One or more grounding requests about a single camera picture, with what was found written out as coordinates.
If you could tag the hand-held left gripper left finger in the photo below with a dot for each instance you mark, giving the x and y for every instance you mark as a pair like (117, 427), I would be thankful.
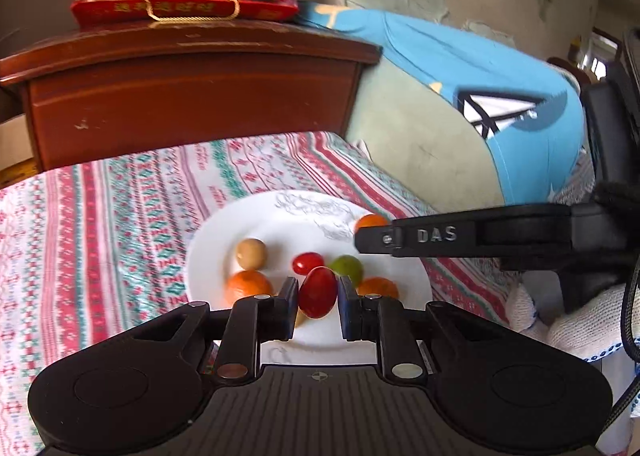
(287, 308)

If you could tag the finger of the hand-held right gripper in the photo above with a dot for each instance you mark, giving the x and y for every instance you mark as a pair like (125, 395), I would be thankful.
(435, 235)

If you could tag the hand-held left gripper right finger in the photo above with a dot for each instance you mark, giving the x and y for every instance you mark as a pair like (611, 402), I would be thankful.
(349, 308)

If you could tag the red cherry tomato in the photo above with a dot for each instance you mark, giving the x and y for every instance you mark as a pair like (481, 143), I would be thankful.
(317, 292)
(307, 263)

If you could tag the orange tangerine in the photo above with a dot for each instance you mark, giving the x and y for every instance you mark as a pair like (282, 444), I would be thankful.
(371, 222)
(247, 287)
(378, 288)

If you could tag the small green citrus fruit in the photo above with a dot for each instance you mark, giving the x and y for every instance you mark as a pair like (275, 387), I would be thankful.
(346, 270)

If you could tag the pale greenish brown fruit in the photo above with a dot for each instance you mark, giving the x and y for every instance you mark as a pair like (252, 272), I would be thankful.
(251, 254)

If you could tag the white floral plate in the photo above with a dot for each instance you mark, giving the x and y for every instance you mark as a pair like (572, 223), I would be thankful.
(280, 236)

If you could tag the person's right hand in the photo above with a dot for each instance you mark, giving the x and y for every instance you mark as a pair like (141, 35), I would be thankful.
(585, 326)

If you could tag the blue printed blanket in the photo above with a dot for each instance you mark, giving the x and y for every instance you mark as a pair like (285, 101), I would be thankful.
(450, 60)

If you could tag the striped patterned tablecloth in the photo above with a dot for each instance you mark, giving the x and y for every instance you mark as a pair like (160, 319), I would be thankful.
(100, 246)

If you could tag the brown wooden cabinet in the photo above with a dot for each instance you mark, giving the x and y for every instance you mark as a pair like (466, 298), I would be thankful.
(190, 95)

